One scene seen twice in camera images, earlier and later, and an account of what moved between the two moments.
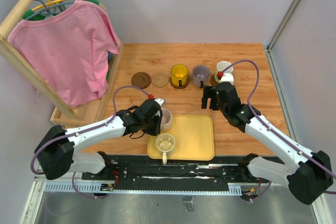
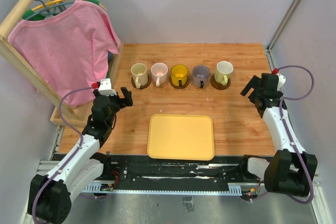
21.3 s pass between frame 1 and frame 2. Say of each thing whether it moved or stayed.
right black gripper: moved
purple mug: stayed
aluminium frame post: stayed
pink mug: moved
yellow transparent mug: stayed
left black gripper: moved
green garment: stayed
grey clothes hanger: stayed
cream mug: moved
